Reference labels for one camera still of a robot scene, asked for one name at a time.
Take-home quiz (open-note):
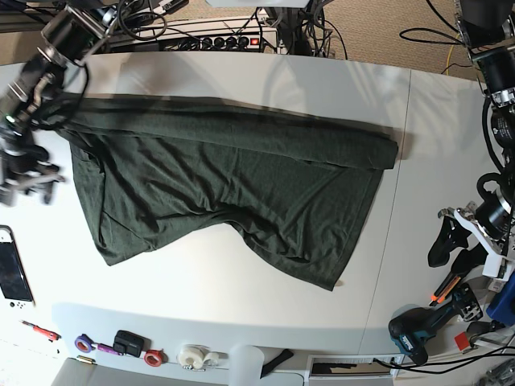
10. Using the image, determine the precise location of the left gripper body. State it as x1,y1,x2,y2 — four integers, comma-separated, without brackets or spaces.
438,204,506,257

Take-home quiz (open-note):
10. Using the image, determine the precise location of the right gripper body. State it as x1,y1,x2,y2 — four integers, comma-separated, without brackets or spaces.
1,148,66,205

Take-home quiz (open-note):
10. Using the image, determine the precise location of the dark green t-shirt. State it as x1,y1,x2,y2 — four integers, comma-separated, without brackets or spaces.
58,96,398,290

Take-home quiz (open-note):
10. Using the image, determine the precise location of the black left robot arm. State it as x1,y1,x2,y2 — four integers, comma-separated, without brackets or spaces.
428,1,514,281

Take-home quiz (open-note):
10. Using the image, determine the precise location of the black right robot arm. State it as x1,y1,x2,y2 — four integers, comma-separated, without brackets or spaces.
1,1,117,206

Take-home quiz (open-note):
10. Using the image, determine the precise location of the orange black utility knife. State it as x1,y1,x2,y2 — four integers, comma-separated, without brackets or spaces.
429,273,463,307

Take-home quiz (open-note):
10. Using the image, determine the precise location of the blue box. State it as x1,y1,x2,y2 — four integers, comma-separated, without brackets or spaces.
487,273,515,326

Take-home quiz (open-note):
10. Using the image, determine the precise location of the teal black power drill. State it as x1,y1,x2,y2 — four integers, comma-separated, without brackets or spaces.
388,283,484,366

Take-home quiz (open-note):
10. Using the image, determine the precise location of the white handheld game console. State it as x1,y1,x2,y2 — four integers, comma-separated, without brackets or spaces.
1,225,35,310

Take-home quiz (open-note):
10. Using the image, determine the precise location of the red screwdriver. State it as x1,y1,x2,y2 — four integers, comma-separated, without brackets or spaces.
20,320,60,342

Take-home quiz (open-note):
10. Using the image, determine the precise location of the purple tape roll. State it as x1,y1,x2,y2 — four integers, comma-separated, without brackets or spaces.
74,334,94,353

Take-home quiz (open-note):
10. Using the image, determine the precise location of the purple marker pen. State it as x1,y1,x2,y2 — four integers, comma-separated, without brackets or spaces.
93,343,122,355

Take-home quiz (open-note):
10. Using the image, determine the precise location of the brass bullet-shaped piece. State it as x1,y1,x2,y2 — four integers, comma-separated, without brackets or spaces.
76,355,96,364

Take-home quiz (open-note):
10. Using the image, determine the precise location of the red tape roll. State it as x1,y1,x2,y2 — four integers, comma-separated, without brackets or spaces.
143,350,166,368

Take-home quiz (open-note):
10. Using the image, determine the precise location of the translucent plastic cup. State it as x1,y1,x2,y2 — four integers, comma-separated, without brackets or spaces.
229,345,265,386

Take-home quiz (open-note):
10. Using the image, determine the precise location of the white tape roll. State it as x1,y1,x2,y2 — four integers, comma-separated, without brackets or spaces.
176,345,208,370

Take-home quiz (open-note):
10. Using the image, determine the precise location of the black power strip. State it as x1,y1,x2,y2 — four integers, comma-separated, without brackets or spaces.
170,36,262,52

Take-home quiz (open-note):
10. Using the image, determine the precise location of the yellow cable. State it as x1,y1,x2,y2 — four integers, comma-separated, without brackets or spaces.
441,38,462,76

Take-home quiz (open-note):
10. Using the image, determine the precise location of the black action camera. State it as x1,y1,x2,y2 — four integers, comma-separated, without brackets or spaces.
113,330,146,358

